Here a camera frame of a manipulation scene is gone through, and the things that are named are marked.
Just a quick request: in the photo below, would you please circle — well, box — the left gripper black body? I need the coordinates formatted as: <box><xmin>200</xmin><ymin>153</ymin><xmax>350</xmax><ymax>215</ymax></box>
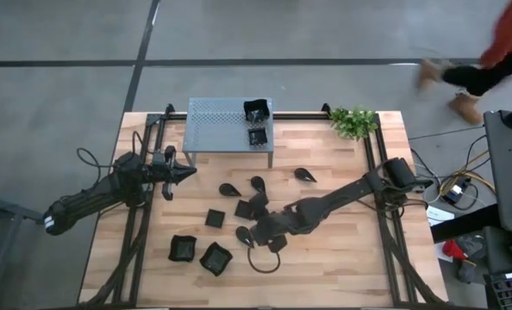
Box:
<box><xmin>152</xmin><ymin>146</ymin><xmax>178</xmax><ymax>202</ymax></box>

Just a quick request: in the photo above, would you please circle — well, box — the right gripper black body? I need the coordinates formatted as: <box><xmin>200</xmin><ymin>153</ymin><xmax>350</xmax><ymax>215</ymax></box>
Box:
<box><xmin>250</xmin><ymin>192</ymin><xmax>292</xmax><ymax>254</ymax></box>

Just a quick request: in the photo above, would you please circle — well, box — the grey perforated metal shelf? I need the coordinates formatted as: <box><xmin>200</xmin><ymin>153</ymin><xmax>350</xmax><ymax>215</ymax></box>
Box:
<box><xmin>182</xmin><ymin>96</ymin><xmax>276</xmax><ymax>169</ymax></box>

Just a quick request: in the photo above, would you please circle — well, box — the green plant in white pot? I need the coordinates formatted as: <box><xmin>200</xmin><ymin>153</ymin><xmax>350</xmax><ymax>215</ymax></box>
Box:
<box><xmin>328</xmin><ymin>105</ymin><xmax>380</xmax><ymax>142</ymax></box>

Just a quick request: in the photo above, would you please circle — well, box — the grey metal stand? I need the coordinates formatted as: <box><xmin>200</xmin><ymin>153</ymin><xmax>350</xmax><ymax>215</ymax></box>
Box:
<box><xmin>0</xmin><ymin>170</ymin><xmax>44</xmax><ymax>310</ymax></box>

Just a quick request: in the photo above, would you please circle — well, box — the white paper sheet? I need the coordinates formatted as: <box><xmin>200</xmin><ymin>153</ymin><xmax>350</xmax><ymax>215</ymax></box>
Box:
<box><xmin>425</xmin><ymin>204</ymin><xmax>455</xmax><ymax>227</ymax></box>

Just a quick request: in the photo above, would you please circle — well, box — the red floor object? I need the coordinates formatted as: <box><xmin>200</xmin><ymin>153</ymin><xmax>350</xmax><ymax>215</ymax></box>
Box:
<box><xmin>440</xmin><ymin>239</ymin><xmax>468</xmax><ymax>262</ymax></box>

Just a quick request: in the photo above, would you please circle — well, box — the blue white power adapter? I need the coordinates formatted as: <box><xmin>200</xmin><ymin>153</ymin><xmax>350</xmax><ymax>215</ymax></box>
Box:
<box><xmin>438</xmin><ymin>183</ymin><xmax>469</xmax><ymax>207</ymax></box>

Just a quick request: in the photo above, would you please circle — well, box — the black slanted beam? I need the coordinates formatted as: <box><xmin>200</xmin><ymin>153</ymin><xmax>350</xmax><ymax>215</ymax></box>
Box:
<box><xmin>430</xmin><ymin>202</ymin><xmax>501</xmax><ymax>244</ymax></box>

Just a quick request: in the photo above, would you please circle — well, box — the dark grey side table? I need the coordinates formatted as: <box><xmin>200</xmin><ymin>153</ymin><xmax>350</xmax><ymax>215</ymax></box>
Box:
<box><xmin>483</xmin><ymin>109</ymin><xmax>512</xmax><ymax>236</ymax></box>

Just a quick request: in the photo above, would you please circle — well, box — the person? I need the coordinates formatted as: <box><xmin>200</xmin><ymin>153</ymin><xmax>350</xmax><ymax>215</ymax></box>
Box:
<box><xmin>415</xmin><ymin>0</ymin><xmax>512</xmax><ymax>127</ymax></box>

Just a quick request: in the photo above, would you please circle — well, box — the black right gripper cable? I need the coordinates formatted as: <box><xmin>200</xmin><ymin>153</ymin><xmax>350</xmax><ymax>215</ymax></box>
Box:
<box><xmin>247</xmin><ymin>245</ymin><xmax>282</xmax><ymax>275</ymax></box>

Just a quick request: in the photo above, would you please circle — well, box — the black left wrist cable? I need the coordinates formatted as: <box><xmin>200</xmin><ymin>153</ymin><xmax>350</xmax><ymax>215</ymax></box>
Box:
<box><xmin>131</xmin><ymin>130</ymin><xmax>153</xmax><ymax>156</ymax></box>

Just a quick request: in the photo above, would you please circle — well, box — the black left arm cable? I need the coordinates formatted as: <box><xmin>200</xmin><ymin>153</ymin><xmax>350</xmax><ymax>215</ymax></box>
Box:
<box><xmin>75</xmin><ymin>146</ymin><xmax>116</xmax><ymax>186</ymax></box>

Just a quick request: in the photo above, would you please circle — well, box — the black aluminium rig frame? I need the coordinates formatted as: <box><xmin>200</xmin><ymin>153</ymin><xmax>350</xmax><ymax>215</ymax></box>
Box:
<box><xmin>78</xmin><ymin>102</ymin><xmax>449</xmax><ymax>309</ymax></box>

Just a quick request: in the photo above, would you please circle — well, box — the thin grey floor cable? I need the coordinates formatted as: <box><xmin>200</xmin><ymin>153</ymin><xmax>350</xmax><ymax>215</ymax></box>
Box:
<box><xmin>408</xmin><ymin>125</ymin><xmax>485</xmax><ymax>141</ymax></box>

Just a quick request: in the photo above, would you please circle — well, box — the yellow floor cable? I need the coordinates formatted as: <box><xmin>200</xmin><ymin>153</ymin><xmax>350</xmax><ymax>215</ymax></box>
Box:
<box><xmin>436</xmin><ymin>148</ymin><xmax>496</xmax><ymax>195</ymax></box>

